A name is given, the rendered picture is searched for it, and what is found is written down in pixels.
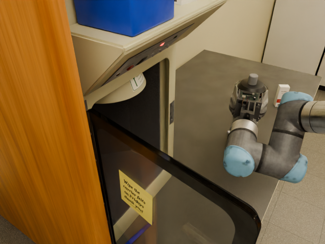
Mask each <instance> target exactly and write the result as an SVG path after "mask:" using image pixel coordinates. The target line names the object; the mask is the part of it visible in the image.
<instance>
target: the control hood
mask: <svg viewBox="0 0 325 244"><path fill-rule="evenodd" d="M226 2H227V0H197V1H194V2H191V3H187V4H184V5H177V4H174V17H173V18H172V19H170V20H168V21H166V22H164V23H162V24H160V25H157V26H155V27H153V28H151V29H149V30H147V31H145V32H143V33H141V34H139V35H137V36H135V37H130V36H126V35H122V34H118V33H114V32H110V31H106V30H101V29H97V28H93V27H89V26H84V25H80V24H78V23H76V24H73V25H70V31H71V36H72V41H73V46H74V53H75V58H76V63H77V68H78V73H79V78H80V83H81V88H82V93H83V96H84V97H85V96H87V95H89V94H90V93H92V92H94V91H95V90H97V89H99V88H100V87H101V86H102V85H103V84H104V83H105V82H106V81H107V80H108V79H109V78H110V77H111V76H112V75H113V74H114V73H115V72H116V71H117V70H118V69H119V68H120V67H121V66H122V65H123V64H124V63H125V62H126V61H127V60H128V59H129V58H131V57H133V56H135V55H137V54H138V53H140V52H142V51H144V50H146V49H148V48H149V47H151V46H153V45H155V44H157V43H158V42H160V41H162V40H164V39H166V38H168V37H169V36H171V35H173V34H175V33H177V32H179V31H180V30H182V29H184V28H186V27H188V26H189V25H191V24H193V25H192V26H191V27H190V28H189V29H188V30H186V31H185V32H184V33H183V34H182V35H181V36H180V37H179V38H177V39H176V40H175V41H174V42H173V43H172V44H171V45H173V44H175V43H176V42H178V41H180V40H181V39H183V38H185V37H187V36H188V35H189V34H190V33H191V32H192V31H194V30H195V29H196V28H197V27H198V26H199V25H201V24H202V23H203V22H204V21H205V20H206V19H208V18H209V17H210V16H211V15H212V14H213V13H214V12H216V11H217V10H218V9H219V8H220V7H222V6H223V5H224V4H225V3H226ZM171 45H170V46H171ZM170 46H169V47H170Z"/></svg>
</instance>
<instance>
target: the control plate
mask: <svg viewBox="0 0 325 244"><path fill-rule="evenodd" d="M192 25H193V24H191V25H189V26H188V27H186V28H184V29H182V30H180V31H179V32H177V33H175V34H173V35H171V36H169V37H168V38H166V39H164V40H162V41H160V42H158V43H157V44H155V45H153V46H151V47H149V48H148V49H146V50H144V51H142V52H140V53H138V54H137V55H135V56H133V57H131V58H129V59H128V60H127V61H126V62H125V63H124V64H123V65H122V66H121V67H120V68H119V69H118V70H117V71H116V72H115V73H114V74H113V75H112V76H111V77H110V78H109V79H108V80H107V81H106V82H105V83H104V84H103V85H105V84H107V83H109V82H110V81H112V80H114V79H115V78H117V77H119V76H120V75H122V74H124V73H125V72H127V69H128V68H129V67H130V66H132V65H134V67H136V66H137V65H136V64H138V63H139V62H140V61H141V60H142V58H144V57H146V56H148V57H147V58H146V59H145V60H144V61H146V60H148V59H149V58H151V57H152V56H150V55H151V54H152V53H154V54H153V55H156V54H158V53H159V51H158V50H159V49H161V51H163V50H165V49H166V47H165V46H166V45H168V46H170V45H171V44H172V43H173V42H174V41H175V40H176V39H177V38H179V37H180V36H181V35H182V34H183V33H184V32H185V31H186V30H188V29H189V28H190V27H191V26H192ZM176 35H178V36H177V37H176V38H174V37H175V36H176ZM173 38H174V39H173ZM164 42H165V43H164ZM162 43H164V44H163V45H162V46H160V45H161V44H162ZM157 51H158V52H157ZM144 61H143V62H144ZM120 72H121V73H120ZM118 73H120V74H119V76H116V75H117V74H118ZM103 85H102V86H103ZM102 86H101V87H102Z"/></svg>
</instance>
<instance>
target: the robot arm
mask: <svg viewBox="0 0 325 244"><path fill-rule="evenodd" d="M259 96H260V94H259V93H257V92H251V91H242V90H241V91H240V90H239V92H238V94H237V85H235V88H234V90H233V91H232V95H231V100H230V103H229V110H230V111H231V113H232V115H233V117H234V120H233V122H232V125H231V128H230V130H228V131H227V133H228V134H229V136H228V140H227V144H226V148H225V150H224V158H223V166H224V168H225V170H226V171H227V172H228V173H229V174H231V175H233V176H236V177H239V176H242V177H246V176H249V175H250V174H251V173H252V172H257V173H261V174H264V175H267V176H270V177H273V178H276V179H278V180H283V181H286V182H290V183H299V182H300V181H302V179H303V178H304V176H305V174H306V171H307V167H308V166H307V164H308V160H307V157H306V156H304V155H302V154H301V153H300V150H301V146H302V142H303V138H304V134H305V132H309V133H318V134H325V101H313V98H312V97H311V96H310V95H308V94H306V93H302V92H295V91H289V92H286V93H284V94H283V95H282V98H281V101H280V104H279V105H278V109H277V110H278V111H277V115H276V118H275V122H274V125H273V129H272V132H271V136H270V140H269V143H268V145H267V144H263V143H258V142H257V137H258V124H257V122H258V121H259V120H260V119H261V118H262V117H264V116H265V114H266V111H267V104H268V90H267V91H266V92H265V94H264V96H263V93H262V96H261V100H260V102H259Z"/></svg>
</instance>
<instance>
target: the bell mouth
mask: <svg viewBox="0 0 325 244"><path fill-rule="evenodd" d="M145 85H146V79H145V77H144V75H143V73H141V74H139V75H138V76H136V77H134V78H133V79H131V80H130V81H128V82H126V83H125V84H123V85H122V86H120V87H119V88H117V89H115V90H114V91H112V92H111V93H109V94H108V95H106V96H104V97H103V98H101V99H100V100H98V101H97V102H95V104H110V103H116V102H121V101H124V100H127V99H130V98H132V97H134V96H136V95H138V94H139V93H140V92H141V91H142V90H143V89H144V87H145Z"/></svg>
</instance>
